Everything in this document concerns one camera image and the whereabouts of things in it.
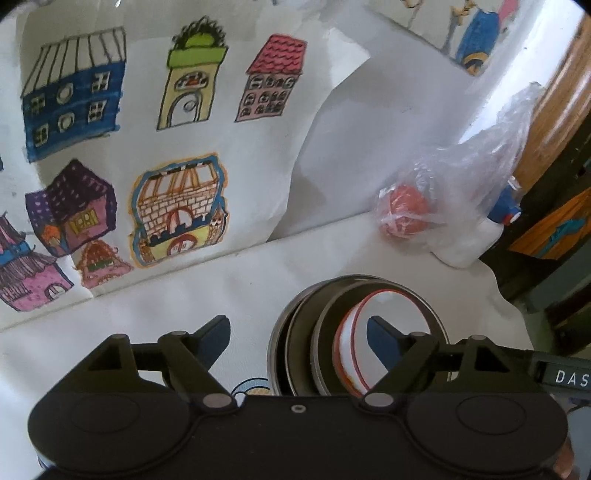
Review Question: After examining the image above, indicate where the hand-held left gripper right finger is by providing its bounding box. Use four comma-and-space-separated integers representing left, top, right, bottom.
360, 315, 537, 409

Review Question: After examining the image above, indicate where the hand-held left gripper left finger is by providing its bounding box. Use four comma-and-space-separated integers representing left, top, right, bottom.
86, 315, 238, 412

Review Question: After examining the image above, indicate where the white bowl pink flower print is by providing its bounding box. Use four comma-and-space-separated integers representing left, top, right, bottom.
351, 288, 437, 391

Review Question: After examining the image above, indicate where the large steel bowl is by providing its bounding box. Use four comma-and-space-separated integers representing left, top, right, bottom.
310, 281, 450, 398

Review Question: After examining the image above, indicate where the steel plate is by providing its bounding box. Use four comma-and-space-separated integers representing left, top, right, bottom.
267, 274, 451, 398
282, 278, 450, 398

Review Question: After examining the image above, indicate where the white printed table cloth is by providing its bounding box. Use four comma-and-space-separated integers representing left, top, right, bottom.
0, 202, 523, 403

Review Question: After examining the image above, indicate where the white bottle blue red cap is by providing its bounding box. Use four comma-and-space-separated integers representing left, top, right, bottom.
433, 182, 525, 269

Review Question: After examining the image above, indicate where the red wrapped ball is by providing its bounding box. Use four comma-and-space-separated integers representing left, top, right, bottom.
378, 184, 433, 239

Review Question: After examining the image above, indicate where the coloured houses drawing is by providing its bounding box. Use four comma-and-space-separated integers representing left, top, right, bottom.
0, 0, 371, 325

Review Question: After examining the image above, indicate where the clear plastic bag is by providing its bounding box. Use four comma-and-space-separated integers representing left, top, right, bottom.
376, 82, 544, 256

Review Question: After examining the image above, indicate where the dark figure wall poster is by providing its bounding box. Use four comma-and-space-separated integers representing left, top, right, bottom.
507, 184, 591, 265

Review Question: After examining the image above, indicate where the wooden door frame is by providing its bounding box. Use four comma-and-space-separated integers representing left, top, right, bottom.
512, 13, 591, 186

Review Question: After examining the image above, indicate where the cartoon figure wall poster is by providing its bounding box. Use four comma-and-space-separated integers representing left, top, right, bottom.
364, 0, 523, 78

